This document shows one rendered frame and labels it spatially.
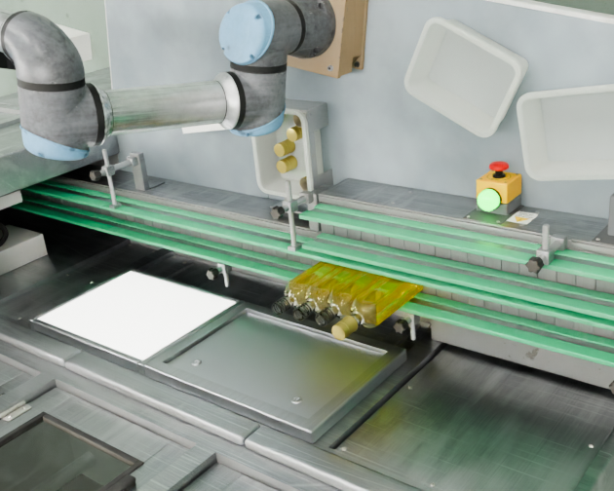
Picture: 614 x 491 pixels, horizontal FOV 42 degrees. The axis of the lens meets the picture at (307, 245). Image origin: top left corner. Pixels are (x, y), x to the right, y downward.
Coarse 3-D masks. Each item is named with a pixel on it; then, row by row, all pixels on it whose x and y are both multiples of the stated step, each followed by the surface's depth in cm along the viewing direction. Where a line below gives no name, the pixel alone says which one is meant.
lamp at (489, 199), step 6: (486, 192) 163; (492, 192) 163; (498, 192) 164; (480, 198) 164; (486, 198) 163; (492, 198) 162; (498, 198) 163; (480, 204) 164; (486, 204) 163; (492, 204) 163; (498, 204) 164; (486, 210) 165
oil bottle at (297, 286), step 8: (320, 264) 183; (328, 264) 182; (304, 272) 180; (312, 272) 179; (320, 272) 179; (328, 272) 179; (296, 280) 176; (304, 280) 176; (312, 280) 176; (288, 288) 174; (296, 288) 173; (304, 288) 173; (296, 296) 173; (304, 296) 173; (296, 304) 174
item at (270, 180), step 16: (288, 112) 188; (288, 128) 200; (304, 128) 187; (256, 144) 199; (272, 144) 203; (304, 144) 189; (256, 160) 201; (272, 160) 204; (304, 160) 201; (256, 176) 203; (272, 176) 206; (288, 176) 206; (304, 176) 203; (272, 192) 201
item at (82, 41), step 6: (66, 30) 191; (72, 30) 191; (78, 30) 191; (72, 36) 187; (78, 36) 187; (84, 36) 189; (78, 42) 188; (84, 42) 189; (90, 42) 190; (78, 48) 188; (84, 48) 190; (90, 48) 191; (84, 54) 190; (90, 54) 192; (84, 60) 191
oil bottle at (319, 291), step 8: (336, 272) 178; (344, 272) 177; (352, 272) 177; (320, 280) 175; (328, 280) 174; (336, 280) 174; (344, 280) 174; (312, 288) 172; (320, 288) 171; (328, 288) 171; (312, 296) 170; (320, 296) 169; (320, 304) 170
